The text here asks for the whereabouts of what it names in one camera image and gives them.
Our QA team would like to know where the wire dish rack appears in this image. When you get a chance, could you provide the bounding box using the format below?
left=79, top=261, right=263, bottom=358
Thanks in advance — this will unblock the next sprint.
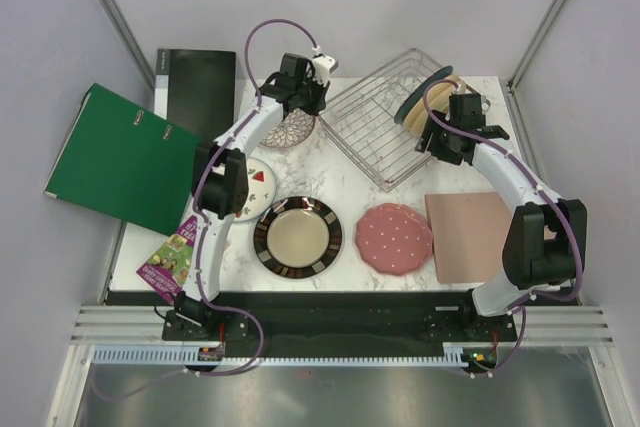
left=319, top=48, right=442, bottom=192

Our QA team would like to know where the pink polka dot plate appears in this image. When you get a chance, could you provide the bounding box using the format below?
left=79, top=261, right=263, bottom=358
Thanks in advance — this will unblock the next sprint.
left=354, top=203, right=434, bottom=276

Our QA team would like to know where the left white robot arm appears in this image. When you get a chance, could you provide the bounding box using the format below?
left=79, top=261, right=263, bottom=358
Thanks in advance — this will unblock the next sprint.
left=172, top=51, right=338, bottom=340

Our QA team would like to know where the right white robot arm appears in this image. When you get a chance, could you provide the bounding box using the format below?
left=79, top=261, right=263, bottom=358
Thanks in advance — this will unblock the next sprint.
left=416, top=94, right=587, bottom=341

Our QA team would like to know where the cream plate in rack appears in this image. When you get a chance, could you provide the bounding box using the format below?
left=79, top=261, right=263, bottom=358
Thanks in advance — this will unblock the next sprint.
left=403, top=75, right=466, bottom=138
left=402, top=83, right=454, bottom=137

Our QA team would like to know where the dark teal plate in rack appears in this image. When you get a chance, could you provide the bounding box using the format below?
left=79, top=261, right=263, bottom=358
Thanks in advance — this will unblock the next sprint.
left=394, top=65, right=453, bottom=125

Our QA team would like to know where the brown floral pattern plate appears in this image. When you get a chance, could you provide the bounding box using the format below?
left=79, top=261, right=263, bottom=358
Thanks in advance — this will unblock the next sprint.
left=261, top=110, right=316, bottom=149

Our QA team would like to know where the black binder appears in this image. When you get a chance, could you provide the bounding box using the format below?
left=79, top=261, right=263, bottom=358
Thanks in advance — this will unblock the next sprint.
left=153, top=48, right=237, bottom=141

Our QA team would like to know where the white strawberry pattern plate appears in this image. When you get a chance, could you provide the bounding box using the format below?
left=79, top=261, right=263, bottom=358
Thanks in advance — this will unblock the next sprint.
left=234, top=158, right=277, bottom=223

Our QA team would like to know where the pink cutting board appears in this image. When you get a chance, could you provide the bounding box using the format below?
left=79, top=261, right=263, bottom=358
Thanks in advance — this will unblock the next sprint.
left=425, top=192, right=512, bottom=284

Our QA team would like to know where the black rimmed beige plate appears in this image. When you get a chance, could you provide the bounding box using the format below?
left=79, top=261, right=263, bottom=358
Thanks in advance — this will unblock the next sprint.
left=253, top=196, right=344, bottom=280

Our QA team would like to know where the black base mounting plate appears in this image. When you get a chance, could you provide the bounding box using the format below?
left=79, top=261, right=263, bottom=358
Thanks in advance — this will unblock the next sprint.
left=107, top=292, right=517, bottom=358

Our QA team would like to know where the purple children's book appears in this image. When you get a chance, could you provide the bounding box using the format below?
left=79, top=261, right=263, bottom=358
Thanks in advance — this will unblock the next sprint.
left=136, top=215, right=198, bottom=304

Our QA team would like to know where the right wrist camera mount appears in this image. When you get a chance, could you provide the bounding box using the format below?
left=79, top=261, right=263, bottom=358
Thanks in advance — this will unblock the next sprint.
left=480, top=95, right=492, bottom=113

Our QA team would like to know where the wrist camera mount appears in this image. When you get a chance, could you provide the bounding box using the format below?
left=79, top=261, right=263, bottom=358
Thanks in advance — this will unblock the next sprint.
left=480, top=95, right=492, bottom=113
left=311, top=46, right=338, bottom=87

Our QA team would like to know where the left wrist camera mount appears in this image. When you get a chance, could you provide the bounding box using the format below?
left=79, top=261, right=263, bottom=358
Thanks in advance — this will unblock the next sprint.
left=311, top=46, right=338, bottom=87

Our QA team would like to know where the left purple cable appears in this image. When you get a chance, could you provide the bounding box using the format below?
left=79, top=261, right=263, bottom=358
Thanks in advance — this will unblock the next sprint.
left=92, top=19, right=321, bottom=401

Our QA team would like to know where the purple cable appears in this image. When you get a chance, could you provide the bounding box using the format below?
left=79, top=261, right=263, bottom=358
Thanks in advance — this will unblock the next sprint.
left=422, top=86, right=586, bottom=381
left=92, top=19, right=321, bottom=401

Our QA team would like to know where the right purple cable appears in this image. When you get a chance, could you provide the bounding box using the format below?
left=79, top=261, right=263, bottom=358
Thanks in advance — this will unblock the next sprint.
left=422, top=86, right=586, bottom=381

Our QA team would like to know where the green ring binder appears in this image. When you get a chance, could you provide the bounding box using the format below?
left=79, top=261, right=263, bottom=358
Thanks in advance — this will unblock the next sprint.
left=44, top=83, right=200, bottom=235

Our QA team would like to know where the right aluminium frame post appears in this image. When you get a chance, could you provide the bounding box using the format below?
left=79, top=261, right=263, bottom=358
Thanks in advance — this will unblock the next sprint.
left=505, top=0, right=569, bottom=95

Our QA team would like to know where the aluminium frame post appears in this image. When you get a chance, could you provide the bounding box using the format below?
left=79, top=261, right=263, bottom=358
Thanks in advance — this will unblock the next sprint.
left=505, top=0, right=569, bottom=95
left=98, top=0, right=155, bottom=89

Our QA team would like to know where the left aluminium frame post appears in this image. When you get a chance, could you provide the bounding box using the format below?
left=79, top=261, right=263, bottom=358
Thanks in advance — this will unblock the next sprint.
left=98, top=0, right=155, bottom=89

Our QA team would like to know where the white slotted cable duct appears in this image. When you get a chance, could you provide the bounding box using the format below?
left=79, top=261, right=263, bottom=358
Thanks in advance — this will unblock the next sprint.
left=92, top=344, right=498, bottom=368

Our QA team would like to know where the aluminium front rail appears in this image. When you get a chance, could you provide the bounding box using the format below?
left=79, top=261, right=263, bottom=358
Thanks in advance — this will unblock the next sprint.
left=71, top=305, right=614, bottom=347

